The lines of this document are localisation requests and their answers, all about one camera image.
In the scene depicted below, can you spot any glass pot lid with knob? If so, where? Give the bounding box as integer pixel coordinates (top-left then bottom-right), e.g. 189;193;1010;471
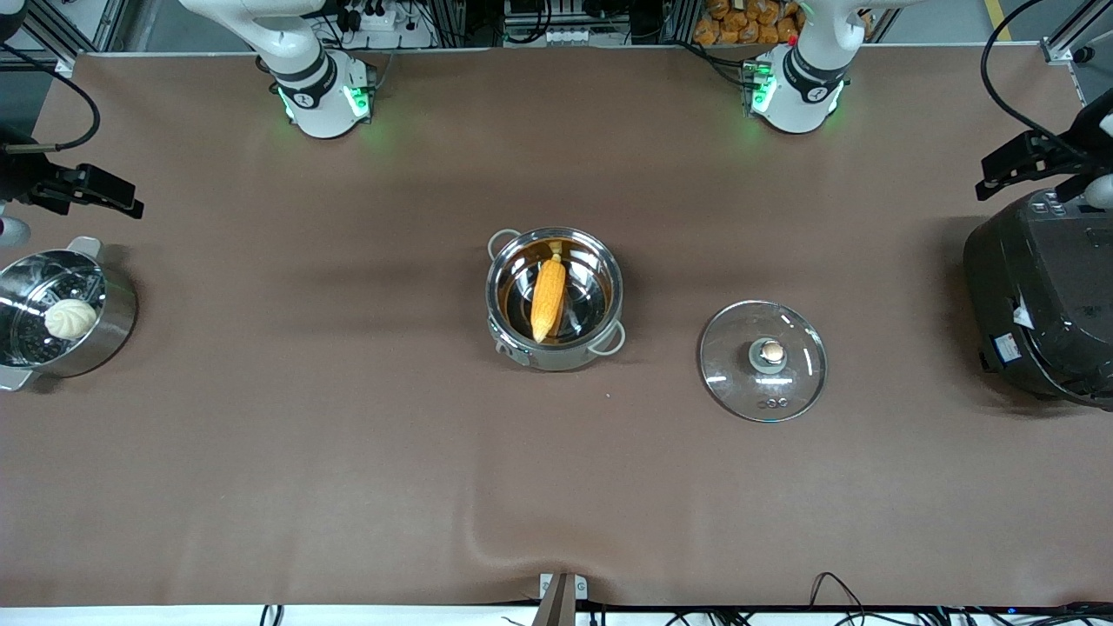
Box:
698;300;829;424

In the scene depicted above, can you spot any black rice cooker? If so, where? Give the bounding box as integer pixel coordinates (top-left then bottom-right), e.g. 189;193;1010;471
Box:
963;187;1113;410

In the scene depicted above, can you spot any bag of orange bread rolls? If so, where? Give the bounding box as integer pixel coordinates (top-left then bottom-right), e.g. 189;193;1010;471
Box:
691;0;803;46

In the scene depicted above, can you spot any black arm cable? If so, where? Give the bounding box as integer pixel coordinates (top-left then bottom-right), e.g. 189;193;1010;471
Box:
981;0;1088;162
0;43;101;154

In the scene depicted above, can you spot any white steamed bun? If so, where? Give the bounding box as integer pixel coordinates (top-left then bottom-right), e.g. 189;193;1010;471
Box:
44;299;98;340

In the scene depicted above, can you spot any stainless steel steamer pot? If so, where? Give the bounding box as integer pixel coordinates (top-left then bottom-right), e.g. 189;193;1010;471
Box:
0;236;138;392

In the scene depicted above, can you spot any yellow corn cob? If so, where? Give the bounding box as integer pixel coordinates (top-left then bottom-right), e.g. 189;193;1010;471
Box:
530;243;568;343

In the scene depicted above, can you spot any white power strip with plugs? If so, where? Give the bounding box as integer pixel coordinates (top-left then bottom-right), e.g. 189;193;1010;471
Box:
335;4;401;34

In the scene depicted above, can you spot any stainless steel cooking pot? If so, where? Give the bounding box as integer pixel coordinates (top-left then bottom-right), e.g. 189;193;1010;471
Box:
485;226;629;373

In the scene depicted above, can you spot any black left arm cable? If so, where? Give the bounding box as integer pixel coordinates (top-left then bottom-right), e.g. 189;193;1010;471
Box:
981;0;1088;162

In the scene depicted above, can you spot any black looped cable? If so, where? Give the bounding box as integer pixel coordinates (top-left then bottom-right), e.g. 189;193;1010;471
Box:
809;572;863;609

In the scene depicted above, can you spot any perforated steel steamer plate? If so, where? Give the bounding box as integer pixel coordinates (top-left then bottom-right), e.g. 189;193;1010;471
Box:
0;274;107;368

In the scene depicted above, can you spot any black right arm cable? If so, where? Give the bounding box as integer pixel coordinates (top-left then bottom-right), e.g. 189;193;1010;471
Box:
0;43;101;154

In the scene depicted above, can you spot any brown table mat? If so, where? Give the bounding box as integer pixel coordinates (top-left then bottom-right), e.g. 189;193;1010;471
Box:
0;45;1113;608

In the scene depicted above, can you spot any aluminium frame profile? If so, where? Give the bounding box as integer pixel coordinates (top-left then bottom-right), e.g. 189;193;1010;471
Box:
0;0;131;75
1041;0;1113;66

